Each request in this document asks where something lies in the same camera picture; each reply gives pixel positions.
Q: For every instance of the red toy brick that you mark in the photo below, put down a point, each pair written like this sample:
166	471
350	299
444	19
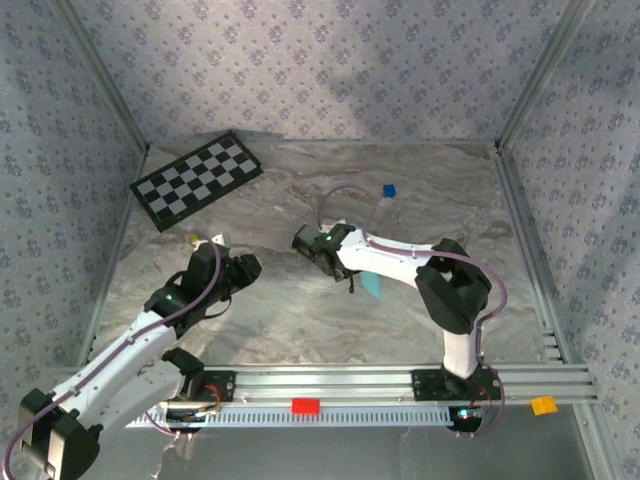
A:
305	405

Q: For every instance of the aluminium frame post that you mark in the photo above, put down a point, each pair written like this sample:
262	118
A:
541	75
103	75

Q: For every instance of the orange toy brick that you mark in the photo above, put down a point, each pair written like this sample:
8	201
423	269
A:
544	405

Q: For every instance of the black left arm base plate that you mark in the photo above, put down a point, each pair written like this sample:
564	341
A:
225	385

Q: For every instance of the blue toy brick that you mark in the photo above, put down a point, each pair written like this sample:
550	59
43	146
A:
389	190

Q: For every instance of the light blue cloth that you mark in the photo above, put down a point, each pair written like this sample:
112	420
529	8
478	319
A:
372	286

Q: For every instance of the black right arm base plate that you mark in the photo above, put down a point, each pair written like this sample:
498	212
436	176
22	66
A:
425	385

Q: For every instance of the aluminium mounting rail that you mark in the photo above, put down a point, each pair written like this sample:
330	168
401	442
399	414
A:
325	382

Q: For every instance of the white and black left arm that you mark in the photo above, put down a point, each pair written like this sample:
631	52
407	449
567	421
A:
115	360

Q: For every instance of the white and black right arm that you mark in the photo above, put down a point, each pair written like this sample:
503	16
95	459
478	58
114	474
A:
385	255

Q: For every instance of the aluminium side rail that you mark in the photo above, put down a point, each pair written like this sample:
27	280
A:
115	250
527	250

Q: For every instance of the black and white chessboard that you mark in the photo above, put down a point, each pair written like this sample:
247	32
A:
195	180

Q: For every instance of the lime green toy brick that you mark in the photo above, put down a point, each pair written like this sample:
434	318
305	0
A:
192	239

